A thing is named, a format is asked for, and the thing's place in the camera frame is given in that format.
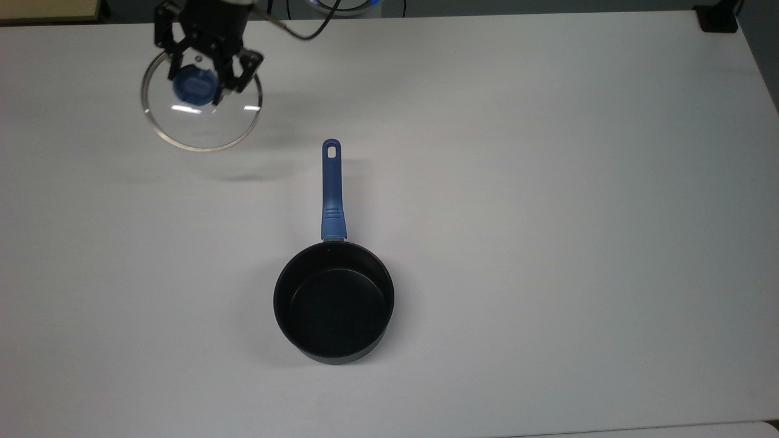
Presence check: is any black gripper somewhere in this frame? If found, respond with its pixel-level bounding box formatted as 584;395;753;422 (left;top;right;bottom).
153;0;265;108

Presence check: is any glass lid with blue knob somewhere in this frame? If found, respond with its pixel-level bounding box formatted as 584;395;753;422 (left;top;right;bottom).
141;49;264;153

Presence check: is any wooden side table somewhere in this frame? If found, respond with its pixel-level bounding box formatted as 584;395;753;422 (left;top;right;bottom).
0;0;102;24

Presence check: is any black clamp block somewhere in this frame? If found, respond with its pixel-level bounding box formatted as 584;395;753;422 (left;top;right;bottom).
694;5;741;33

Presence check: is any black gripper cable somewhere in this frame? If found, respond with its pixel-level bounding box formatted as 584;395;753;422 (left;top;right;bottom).
251;0;343;41

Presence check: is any white robot base ring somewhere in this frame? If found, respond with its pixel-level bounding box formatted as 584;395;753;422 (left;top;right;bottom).
301;0;384;17

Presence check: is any dark saucepan with blue handle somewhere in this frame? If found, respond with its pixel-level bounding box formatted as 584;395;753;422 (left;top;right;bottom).
273;139;396;365

